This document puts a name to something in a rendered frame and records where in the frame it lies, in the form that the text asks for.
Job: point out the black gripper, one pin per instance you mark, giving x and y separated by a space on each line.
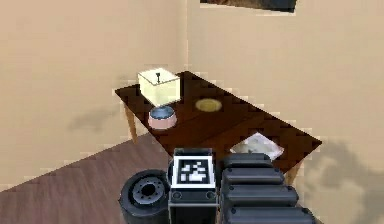
145 196

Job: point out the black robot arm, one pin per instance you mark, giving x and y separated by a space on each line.
253 193

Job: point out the pink bowl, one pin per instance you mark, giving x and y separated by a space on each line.
162 117

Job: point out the dark brown wooden table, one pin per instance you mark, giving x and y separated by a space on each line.
213 123

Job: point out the yellow round plate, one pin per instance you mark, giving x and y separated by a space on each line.
208 105

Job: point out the white grey newspaper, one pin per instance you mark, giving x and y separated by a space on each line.
258 145

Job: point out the dark framed wall picture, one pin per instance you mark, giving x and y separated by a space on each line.
253 4

